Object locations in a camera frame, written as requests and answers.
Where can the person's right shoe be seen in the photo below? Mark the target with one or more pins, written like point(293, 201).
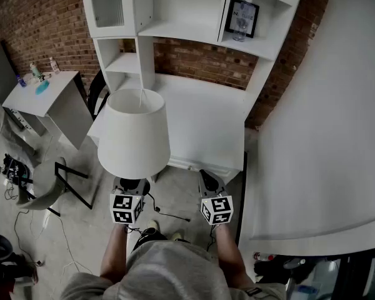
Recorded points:
point(177, 236)

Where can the small blue bottle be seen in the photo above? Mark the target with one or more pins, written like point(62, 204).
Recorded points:
point(21, 81)

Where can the grey chair with black frame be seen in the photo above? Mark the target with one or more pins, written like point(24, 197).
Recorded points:
point(47, 183)

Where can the black picture frame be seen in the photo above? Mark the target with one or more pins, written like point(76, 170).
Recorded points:
point(229, 17)

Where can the person's black trousers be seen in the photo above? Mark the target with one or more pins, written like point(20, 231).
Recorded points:
point(151, 236)

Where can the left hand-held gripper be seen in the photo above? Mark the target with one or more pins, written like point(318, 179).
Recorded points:
point(122, 209)

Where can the grey flat cabinet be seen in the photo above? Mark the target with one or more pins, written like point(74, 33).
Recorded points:
point(0, 73)

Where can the large white panel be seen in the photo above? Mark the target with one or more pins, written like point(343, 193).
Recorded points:
point(325, 136)

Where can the black bag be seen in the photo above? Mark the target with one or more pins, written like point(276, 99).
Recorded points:
point(14, 170)

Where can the teal bottle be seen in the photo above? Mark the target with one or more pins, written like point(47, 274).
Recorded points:
point(35, 70)

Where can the person's grey sweatshirt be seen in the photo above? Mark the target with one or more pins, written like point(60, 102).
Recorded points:
point(175, 273)

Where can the person's shoe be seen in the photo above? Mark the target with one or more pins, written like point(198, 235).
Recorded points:
point(177, 236)
point(153, 224)

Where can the person's right forearm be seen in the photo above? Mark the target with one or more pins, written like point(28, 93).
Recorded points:
point(229, 255)

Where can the white side table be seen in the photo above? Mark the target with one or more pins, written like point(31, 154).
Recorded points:
point(50, 98)

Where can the blue fluffy duster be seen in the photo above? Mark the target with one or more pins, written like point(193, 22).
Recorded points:
point(42, 88)

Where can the person's left forearm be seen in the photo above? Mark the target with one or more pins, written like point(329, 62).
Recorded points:
point(112, 255)

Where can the white spray bottle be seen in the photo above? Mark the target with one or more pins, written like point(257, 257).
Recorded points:
point(54, 67)

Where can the white ribbed glass cabinet door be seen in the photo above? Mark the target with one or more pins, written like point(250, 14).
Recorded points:
point(107, 6)

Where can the person's left shoe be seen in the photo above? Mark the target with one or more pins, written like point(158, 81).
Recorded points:
point(153, 224)

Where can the black chair back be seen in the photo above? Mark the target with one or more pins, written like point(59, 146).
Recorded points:
point(95, 95)

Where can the white desk with hutch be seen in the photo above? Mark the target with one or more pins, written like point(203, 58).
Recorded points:
point(206, 120)

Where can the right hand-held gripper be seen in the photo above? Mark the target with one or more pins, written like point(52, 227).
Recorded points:
point(218, 209)

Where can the white lamp shade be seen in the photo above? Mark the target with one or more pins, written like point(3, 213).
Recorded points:
point(134, 142)

